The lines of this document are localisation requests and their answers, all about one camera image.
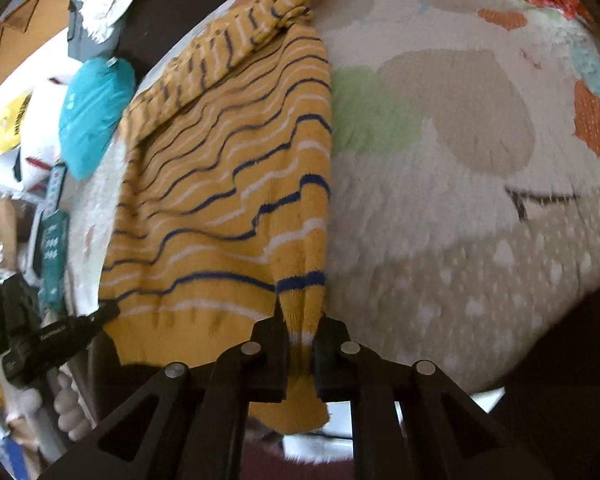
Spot grey cloth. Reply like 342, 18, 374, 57
67, 0, 127, 62

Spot maroon cloth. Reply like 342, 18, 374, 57
239, 439, 357, 480

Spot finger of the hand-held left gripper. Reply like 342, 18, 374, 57
34, 301, 121, 368

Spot brown cardboard boxes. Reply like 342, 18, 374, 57
0, 0, 78, 73

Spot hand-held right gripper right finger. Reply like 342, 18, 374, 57
313, 316, 556, 480

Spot person's left hand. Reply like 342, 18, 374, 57
53, 374, 95, 442

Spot teal patterned box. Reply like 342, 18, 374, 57
39, 209, 71, 312

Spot yellow striped knit sweater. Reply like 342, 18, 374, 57
99, 0, 335, 435

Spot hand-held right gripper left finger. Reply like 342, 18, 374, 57
40, 317, 288, 480

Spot dark brown cloth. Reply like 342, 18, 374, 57
117, 0, 241, 83

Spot printed fleece blanket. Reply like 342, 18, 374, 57
65, 0, 600, 463

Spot white bag with yellow label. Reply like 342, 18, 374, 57
0, 71, 75, 192

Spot teal cushion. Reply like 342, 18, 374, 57
58, 56, 137, 182

